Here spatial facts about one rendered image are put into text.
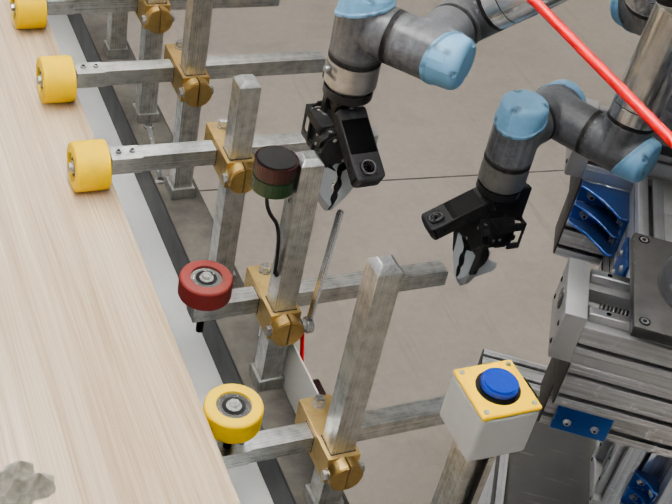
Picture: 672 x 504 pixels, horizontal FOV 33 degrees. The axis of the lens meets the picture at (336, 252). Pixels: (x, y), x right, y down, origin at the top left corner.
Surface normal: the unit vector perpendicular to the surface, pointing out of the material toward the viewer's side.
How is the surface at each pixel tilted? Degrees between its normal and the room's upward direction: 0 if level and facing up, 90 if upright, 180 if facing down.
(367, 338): 90
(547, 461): 0
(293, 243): 90
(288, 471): 0
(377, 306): 90
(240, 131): 90
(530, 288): 0
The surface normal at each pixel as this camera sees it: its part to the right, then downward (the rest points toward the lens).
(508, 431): 0.37, 0.64
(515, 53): 0.17, -0.76
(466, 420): -0.91, 0.12
